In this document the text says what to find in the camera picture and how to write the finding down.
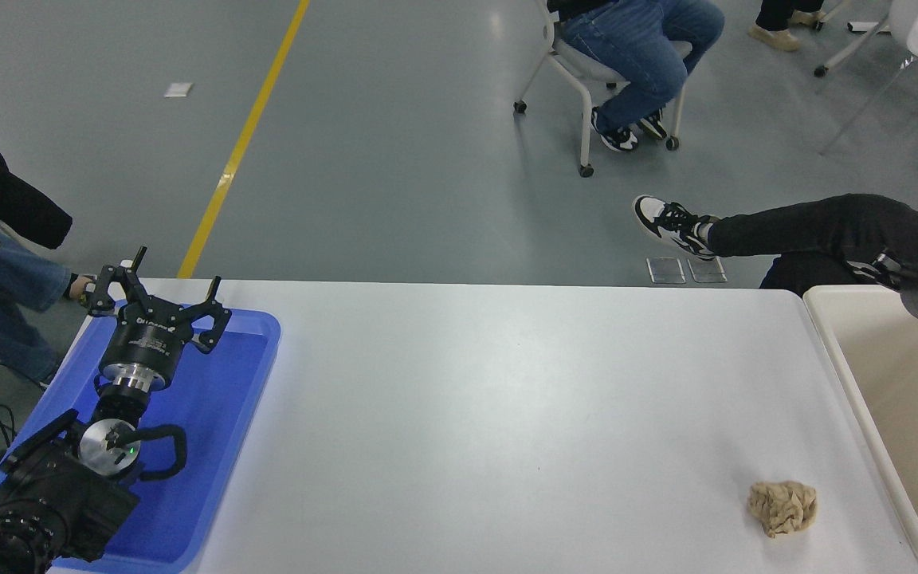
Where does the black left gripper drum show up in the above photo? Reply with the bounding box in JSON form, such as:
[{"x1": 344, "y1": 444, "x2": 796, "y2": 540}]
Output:
[{"x1": 100, "y1": 305, "x2": 194, "y2": 375}]

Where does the person with outstretched leg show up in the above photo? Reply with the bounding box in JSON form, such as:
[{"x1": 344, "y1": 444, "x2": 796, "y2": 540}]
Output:
[{"x1": 633, "y1": 194, "x2": 918, "y2": 289}]

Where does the blue plastic tray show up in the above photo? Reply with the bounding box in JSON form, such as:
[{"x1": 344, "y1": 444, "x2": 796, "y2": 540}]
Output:
[{"x1": 0, "y1": 307, "x2": 281, "y2": 573}]

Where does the large pale bin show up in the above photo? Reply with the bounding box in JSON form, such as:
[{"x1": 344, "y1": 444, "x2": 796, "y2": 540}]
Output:
[{"x1": 803, "y1": 285, "x2": 918, "y2": 573}]

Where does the white leg with caster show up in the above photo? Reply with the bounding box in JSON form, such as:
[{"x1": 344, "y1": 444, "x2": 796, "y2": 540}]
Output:
[{"x1": 814, "y1": 0, "x2": 892, "y2": 78}]

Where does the crumpled tan paper ball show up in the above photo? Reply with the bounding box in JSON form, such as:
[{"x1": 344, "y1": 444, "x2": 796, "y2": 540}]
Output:
[{"x1": 747, "y1": 478, "x2": 818, "y2": 537}]

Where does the person with tan shoes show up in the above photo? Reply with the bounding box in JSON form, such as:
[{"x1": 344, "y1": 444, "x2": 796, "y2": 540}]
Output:
[{"x1": 748, "y1": 0, "x2": 826, "y2": 52}]

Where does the white chair with casters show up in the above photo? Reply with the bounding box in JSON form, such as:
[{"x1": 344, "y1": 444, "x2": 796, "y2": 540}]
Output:
[{"x1": 512, "y1": 0, "x2": 694, "y2": 179}]

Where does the person seated on chair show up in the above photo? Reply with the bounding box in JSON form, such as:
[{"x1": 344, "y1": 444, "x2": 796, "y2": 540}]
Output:
[{"x1": 547, "y1": 0, "x2": 726, "y2": 154}]

